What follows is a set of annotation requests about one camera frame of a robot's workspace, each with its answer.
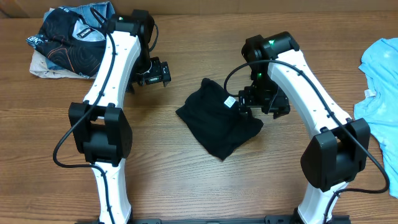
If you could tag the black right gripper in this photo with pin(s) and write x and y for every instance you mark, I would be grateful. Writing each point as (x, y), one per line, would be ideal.
(247, 100)

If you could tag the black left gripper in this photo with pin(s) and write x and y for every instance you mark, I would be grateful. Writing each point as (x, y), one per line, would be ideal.
(160, 71)

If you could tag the black t-shirt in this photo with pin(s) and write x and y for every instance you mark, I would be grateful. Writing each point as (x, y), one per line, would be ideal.
(214, 119)

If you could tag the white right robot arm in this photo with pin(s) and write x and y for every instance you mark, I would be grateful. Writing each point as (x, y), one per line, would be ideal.
(281, 79)

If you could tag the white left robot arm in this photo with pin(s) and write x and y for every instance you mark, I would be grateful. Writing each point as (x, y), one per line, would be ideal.
(98, 124)

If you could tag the black patterned folded shirt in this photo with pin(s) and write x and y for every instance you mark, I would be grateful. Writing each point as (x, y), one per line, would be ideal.
(69, 42)

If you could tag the light blue t-shirt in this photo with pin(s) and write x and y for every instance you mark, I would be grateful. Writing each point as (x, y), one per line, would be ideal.
(379, 107)

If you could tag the beige folded cloth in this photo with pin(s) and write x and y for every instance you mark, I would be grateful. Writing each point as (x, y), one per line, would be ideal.
(39, 68)

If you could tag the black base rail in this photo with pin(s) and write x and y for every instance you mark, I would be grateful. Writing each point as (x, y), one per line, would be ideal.
(214, 221)

